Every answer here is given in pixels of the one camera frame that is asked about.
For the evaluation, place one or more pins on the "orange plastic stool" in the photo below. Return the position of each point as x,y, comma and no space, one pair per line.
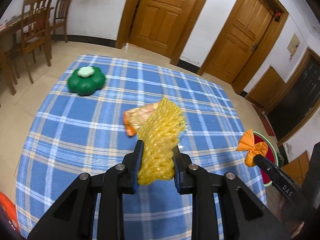
10,210

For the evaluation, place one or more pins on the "black entrance door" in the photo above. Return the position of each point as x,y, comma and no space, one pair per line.
297,102

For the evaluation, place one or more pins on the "low wooden cabinet door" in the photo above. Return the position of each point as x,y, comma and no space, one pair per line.
266,89

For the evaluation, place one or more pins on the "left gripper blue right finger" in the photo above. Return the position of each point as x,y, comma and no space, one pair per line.
176,152

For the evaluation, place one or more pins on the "wooden chair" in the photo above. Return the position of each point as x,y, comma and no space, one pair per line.
34,31
60,17

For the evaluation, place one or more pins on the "orange wrapper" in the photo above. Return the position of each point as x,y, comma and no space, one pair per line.
247,143

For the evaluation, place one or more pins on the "person right hand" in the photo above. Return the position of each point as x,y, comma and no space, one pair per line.
283,211

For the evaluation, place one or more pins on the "yellow foam net sleeve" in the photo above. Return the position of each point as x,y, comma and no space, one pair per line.
160,134

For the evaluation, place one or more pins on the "wooden chair near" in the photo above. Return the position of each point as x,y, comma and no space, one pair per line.
34,31

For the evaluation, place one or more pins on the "left wooden door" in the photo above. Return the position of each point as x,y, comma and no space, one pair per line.
158,24

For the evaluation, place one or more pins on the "orange snack packet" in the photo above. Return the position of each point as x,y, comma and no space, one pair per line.
134,118

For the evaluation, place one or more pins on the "right wooden door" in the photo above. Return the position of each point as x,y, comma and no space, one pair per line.
242,39

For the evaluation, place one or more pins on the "wall electrical panel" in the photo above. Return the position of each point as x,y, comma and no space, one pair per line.
293,44

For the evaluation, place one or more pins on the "wooden dining table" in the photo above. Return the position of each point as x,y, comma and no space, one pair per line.
9,69

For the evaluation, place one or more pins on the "red basin green rim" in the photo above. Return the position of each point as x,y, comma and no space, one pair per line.
271,156

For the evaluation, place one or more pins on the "green flower-shaped container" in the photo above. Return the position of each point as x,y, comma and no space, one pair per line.
86,80

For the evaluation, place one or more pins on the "wooden sideboard cabinet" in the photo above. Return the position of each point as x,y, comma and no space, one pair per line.
298,168

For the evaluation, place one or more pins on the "red doormat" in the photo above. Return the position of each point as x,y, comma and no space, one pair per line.
267,125

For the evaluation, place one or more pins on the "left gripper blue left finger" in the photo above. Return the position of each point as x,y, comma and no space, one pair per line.
137,159

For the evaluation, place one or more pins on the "blue plaid tablecloth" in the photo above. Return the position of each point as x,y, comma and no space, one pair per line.
90,118

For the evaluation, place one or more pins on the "wooden chair far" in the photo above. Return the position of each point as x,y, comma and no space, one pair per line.
60,17

